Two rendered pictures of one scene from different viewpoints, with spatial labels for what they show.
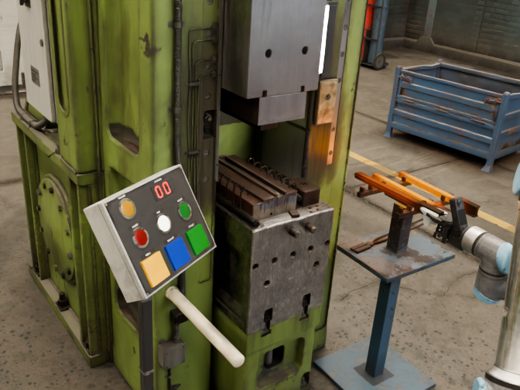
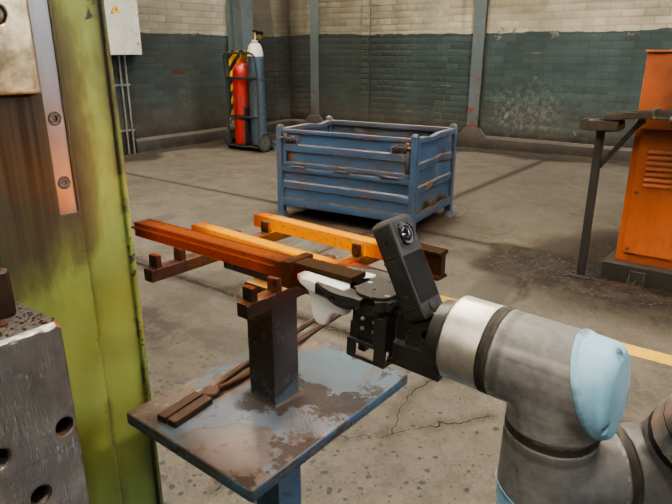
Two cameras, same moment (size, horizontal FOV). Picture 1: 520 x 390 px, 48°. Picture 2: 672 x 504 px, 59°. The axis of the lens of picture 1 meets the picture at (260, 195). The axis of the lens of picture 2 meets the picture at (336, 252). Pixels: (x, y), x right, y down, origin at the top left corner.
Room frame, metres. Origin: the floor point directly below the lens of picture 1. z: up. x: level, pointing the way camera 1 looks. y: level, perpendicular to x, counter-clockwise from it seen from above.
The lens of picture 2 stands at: (1.23, -0.44, 1.24)
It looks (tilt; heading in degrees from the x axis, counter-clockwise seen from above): 19 degrees down; 344
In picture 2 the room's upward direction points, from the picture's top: straight up
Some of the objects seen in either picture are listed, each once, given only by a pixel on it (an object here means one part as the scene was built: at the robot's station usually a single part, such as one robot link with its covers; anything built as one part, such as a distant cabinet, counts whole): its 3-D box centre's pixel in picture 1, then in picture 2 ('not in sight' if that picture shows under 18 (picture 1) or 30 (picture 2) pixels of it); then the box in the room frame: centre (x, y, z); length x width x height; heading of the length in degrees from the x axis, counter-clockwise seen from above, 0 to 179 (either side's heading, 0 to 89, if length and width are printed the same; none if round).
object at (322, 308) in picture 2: (427, 217); (321, 300); (1.87, -0.60, 0.96); 0.09 x 0.03 x 0.06; 38
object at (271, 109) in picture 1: (247, 93); not in sight; (2.06, 0.07, 1.32); 0.42 x 0.20 x 0.10; 37
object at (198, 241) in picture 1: (196, 239); not in sight; (1.52, 0.18, 1.01); 0.07 x 0.05 x 0.07; 152
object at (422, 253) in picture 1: (395, 251); (275, 396); (2.13, -0.58, 0.67); 0.40 x 0.30 x 0.02; 125
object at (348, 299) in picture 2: (438, 218); (350, 294); (1.83, -0.62, 0.98); 0.09 x 0.05 x 0.02; 38
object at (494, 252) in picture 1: (496, 253); (554, 372); (1.65, -0.77, 0.95); 0.12 x 0.09 x 0.10; 35
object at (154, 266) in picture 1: (154, 268); not in sight; (1.34, 0.27, 1.01); 0.07 x 0.05 x 0.07; 152
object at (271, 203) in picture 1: (242, 184); not in sight; (2.06, 0.07, 0.96); 0.42 x 0.20 x 0.09; 37
